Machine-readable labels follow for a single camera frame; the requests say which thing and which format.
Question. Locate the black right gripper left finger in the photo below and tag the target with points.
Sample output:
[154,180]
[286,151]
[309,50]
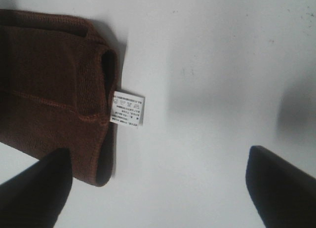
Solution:
[35,197]

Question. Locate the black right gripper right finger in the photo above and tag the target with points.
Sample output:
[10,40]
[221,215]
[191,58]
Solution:
[283,195]

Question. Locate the brown towel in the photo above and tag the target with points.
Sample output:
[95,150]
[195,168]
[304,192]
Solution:
[58,77]

